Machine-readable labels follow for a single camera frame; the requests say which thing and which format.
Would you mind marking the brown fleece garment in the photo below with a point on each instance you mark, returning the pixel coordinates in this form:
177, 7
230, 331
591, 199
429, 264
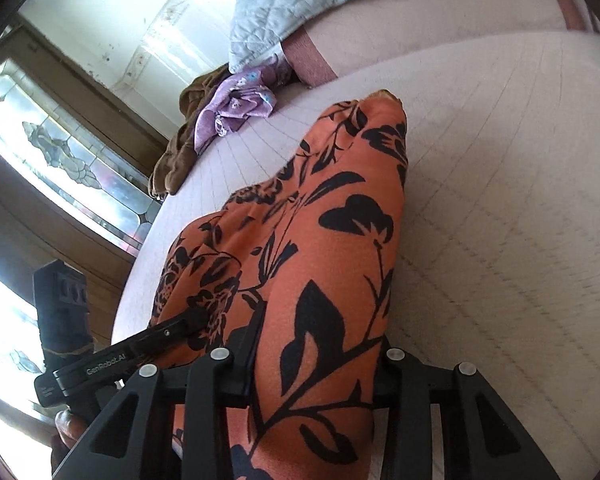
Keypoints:
174, 165

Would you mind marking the wooden glass door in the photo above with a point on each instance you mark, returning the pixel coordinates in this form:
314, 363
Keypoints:
74, 167

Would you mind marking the orange black floral blouse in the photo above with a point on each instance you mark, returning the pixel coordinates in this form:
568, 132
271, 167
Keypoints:
315, 248

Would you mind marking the purple floral garment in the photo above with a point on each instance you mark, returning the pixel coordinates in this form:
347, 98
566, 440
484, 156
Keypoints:
250, 93

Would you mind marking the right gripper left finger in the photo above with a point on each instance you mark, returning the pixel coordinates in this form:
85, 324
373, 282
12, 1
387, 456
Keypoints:
148, 423

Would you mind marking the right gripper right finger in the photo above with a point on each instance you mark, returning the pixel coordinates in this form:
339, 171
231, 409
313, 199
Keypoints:
481, 437

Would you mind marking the pink quilted mattress cover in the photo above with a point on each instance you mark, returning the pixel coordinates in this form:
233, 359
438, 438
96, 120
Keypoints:
500, 242

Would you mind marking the pink bolster cushion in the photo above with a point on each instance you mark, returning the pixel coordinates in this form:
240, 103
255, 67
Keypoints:
361, 33

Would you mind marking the left hand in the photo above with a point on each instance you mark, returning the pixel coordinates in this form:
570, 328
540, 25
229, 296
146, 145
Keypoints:
69, 429

